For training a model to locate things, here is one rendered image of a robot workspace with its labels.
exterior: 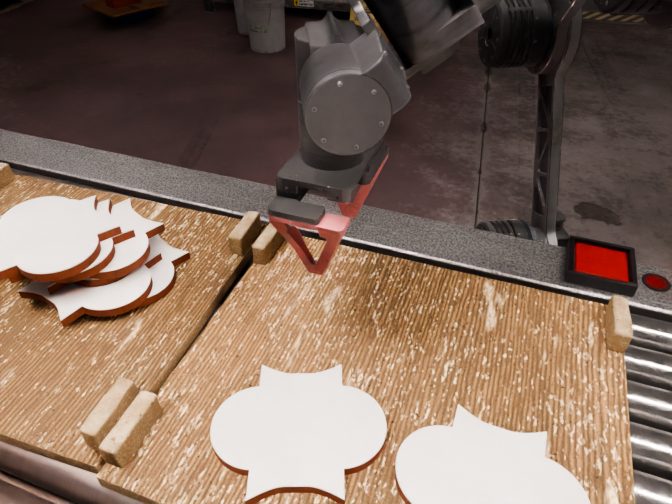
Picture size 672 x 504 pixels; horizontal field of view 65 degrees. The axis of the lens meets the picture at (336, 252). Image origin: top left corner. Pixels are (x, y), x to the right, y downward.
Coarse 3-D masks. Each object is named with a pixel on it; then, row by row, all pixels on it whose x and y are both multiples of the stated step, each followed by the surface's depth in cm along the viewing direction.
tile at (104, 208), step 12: (108, 204) 63; (108, 216) 61; (108, 240) 57; (120, 240) 59; (108, 252) 56; (96, 264) 54; (108, 264) 56; (12, 276) 53; (24, 276) 54; (72, 276) 53; (84, 276) 54
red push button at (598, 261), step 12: (576, 252) 66; (588, 252) 66; (600, 252) 66; (612, 252) 66; (624, 252) 66; (576, 264) 64; (588, 264) 64; (600, 264) 64; (612, 264) 64; (624, 264) 64; (612, 276) 62; (624, 276) 62
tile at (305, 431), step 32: (288, 384) 48; (320, 384) 48; (224, 416) 46; (256, 416) 46; (288, 416) 46; (320, 416) 46; (352, 416) 46; (384, 416) 46; (224, 448) 44; (256, 448) 44; (288, 448) 44; (320, 448) 44; (352, 448) 44; (256, 480) 42; (288, 480) 42; (320, 480) 42
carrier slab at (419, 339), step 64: (384, 256) 64; (256, 320) 56; (320, 320) 56; (384, 320) 56; (448, 320) 56; (512, 320) 56; (576, 320) 56; (192, 384) 50; (256, 384) 50; (384, 384) 50; (448, 384) 50; (512, 384) 50; (576, 384) 50; (192, 448) 45; (384, 448) 45; (576, 448) 45
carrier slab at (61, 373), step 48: (0, 192) 75; (48, 192) 75; (96, 192) 75; (192, 240) 67; (0, 288) 60; (192, 288) 60; (0, 336) 54; (48, 336) 54; (96, 336) 54; (144, 336) 54; (192, 336) 55; (0, 384) 50; (48, 384) 50; (96, 384) 50; (144, 384) 50; (0, 432) 46; (48, 432) 46
